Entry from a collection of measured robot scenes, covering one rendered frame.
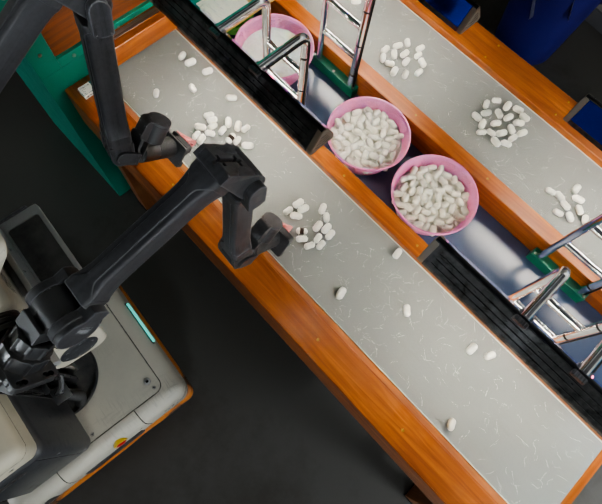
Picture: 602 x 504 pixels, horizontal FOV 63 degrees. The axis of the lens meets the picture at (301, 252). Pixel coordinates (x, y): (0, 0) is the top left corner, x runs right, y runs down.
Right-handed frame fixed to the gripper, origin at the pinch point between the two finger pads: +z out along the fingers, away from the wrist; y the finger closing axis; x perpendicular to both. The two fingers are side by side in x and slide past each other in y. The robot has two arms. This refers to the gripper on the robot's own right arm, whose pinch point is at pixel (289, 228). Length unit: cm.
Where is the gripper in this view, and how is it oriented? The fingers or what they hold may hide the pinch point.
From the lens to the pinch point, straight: 141.4
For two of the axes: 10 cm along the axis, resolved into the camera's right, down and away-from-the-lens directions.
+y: -6.8, -7.1, 1.9
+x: -5.2, 6.5, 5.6
